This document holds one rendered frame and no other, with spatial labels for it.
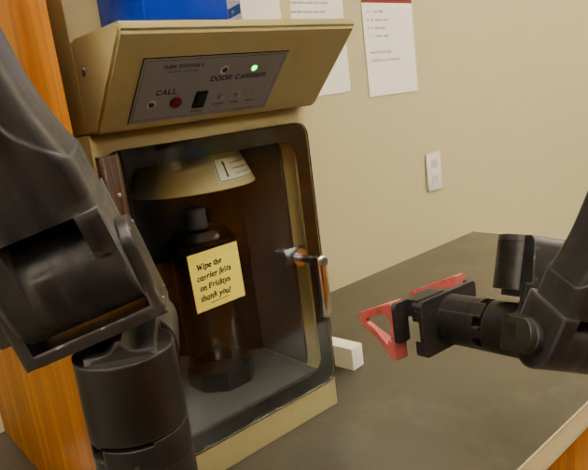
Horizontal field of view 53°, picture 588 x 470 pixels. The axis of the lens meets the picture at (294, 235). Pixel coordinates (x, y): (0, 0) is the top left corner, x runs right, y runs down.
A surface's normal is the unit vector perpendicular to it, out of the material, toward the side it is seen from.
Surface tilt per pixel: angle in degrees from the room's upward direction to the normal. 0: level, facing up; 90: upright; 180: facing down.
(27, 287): 76
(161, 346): 1
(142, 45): 135
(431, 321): 87
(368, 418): 0
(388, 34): 90
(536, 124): 90
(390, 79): 90
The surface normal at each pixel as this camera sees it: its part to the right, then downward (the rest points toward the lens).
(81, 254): 0.05, -0.14
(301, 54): 0.55, 0.75
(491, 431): -0.12, -0.97
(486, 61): 0.66, 0.09
